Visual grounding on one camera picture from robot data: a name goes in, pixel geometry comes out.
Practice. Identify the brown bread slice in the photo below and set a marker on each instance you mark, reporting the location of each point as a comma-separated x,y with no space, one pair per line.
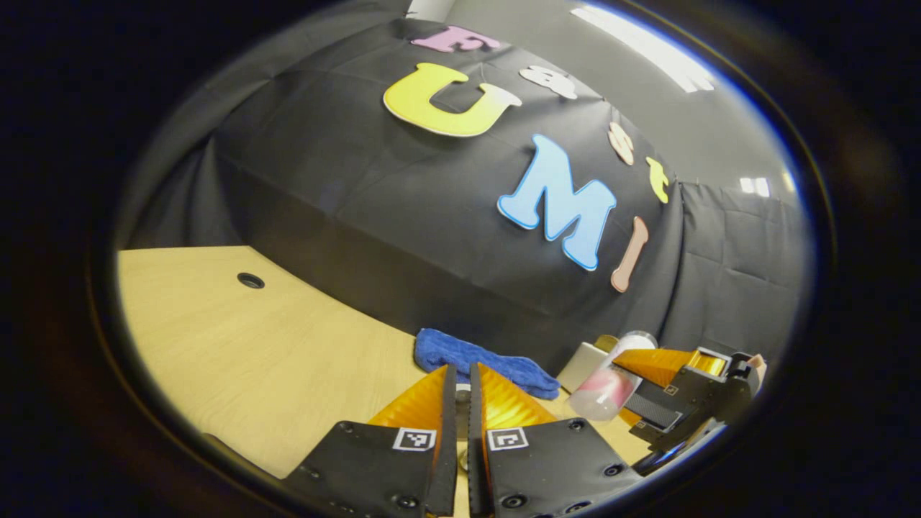
606,343

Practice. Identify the black backdrop cloth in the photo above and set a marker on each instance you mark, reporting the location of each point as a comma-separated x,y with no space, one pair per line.
345,201

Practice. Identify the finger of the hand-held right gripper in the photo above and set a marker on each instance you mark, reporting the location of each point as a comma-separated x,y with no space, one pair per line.
655,411
662,363

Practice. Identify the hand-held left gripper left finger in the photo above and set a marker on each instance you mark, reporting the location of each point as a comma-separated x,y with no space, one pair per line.
447,446

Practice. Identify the clear plastic water bottle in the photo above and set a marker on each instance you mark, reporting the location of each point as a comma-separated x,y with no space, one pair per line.
604,392

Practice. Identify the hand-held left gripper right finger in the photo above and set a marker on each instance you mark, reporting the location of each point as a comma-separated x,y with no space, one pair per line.
476,446

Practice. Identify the white toaster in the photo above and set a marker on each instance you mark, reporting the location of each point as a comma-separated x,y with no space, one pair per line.
583,363

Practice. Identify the small ceiling light panel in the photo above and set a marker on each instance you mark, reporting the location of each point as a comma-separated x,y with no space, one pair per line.
755,186

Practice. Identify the long ceiling light panel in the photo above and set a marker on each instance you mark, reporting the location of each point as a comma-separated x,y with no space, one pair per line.
647,47

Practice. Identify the blue towel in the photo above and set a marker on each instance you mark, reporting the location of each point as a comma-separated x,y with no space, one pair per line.
468,356

